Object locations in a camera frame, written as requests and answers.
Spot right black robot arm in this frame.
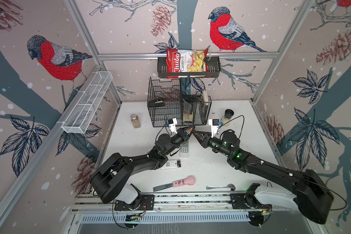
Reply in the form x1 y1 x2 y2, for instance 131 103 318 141
192 130 334 224

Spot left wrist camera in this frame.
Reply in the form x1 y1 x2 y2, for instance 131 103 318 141
168 118 177 134

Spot white wire wall shelf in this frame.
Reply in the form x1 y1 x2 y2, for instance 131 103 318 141
62 71 113 134

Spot metal spoon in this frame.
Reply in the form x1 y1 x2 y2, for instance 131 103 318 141
206 184 236 191

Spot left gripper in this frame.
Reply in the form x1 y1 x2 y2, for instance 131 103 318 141
164 125 194 157

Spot black wall shelf basket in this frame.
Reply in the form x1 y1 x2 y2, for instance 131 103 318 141
157 57 221 79

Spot black wire basket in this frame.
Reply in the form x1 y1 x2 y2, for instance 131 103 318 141
147 78 212 127

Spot black lid shaker jar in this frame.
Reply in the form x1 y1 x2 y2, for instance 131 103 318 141
221 109 234 127

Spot white remote control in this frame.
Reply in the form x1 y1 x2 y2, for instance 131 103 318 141
179 142 189 158
160 160 181 170

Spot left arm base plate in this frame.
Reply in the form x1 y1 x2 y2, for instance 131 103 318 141
114 194 155 211

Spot brown spice jar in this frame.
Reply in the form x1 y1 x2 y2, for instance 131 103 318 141
130 114 141 128

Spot red cassava chips bag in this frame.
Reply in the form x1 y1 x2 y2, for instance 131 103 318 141
166 49 209 73

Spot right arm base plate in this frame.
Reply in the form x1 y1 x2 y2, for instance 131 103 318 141
229 194 272 210

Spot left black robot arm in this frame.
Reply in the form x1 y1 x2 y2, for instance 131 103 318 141
90 125 195 204

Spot black stapler in basket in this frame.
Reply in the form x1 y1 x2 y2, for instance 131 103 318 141
148 98 165 108

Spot pink handled knife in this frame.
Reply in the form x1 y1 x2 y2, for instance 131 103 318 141
153 176 196 192

